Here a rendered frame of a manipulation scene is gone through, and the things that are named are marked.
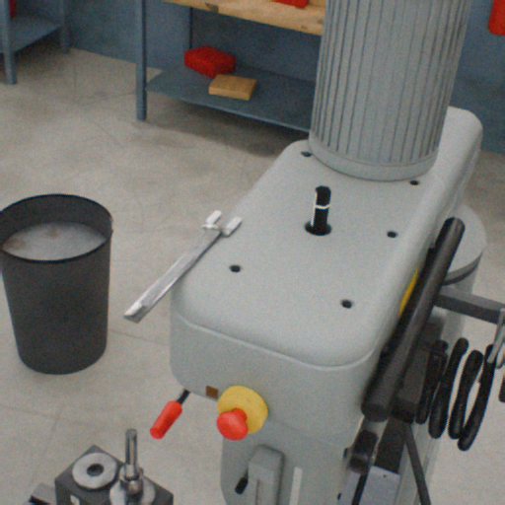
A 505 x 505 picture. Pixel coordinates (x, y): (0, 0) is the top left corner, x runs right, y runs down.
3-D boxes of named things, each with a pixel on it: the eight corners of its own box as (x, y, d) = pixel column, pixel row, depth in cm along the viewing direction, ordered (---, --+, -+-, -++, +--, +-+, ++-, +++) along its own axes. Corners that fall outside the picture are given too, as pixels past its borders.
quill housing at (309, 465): (319, 572, 134) (345, 435, 115) (204, 524, 139) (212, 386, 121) (354, 485, 148) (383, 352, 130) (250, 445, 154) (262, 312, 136)
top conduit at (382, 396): (386, 428, 98) (391, 406, 96) (352, 415, 99) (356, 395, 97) (463, 238, 132) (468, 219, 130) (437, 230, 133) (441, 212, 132)
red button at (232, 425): (243, 450, 98) (245, 426, 95) (212, 438, 99) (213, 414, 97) (253, 430, 100) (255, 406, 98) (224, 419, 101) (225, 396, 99)
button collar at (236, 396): (259, 441, 100) (263, 405, 97) (215, 423, 102) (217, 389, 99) (265, 429, 102) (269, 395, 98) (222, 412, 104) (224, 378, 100)
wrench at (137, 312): (145, 327, 92) (145, 322, 91) (114, 316, 93) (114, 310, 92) (242, 223, 110) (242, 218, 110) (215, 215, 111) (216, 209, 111)
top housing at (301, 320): (343, 459, 99) (363, 359, 90) (151, 386, 106) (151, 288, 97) (434, 255, 135) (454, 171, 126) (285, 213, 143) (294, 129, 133)
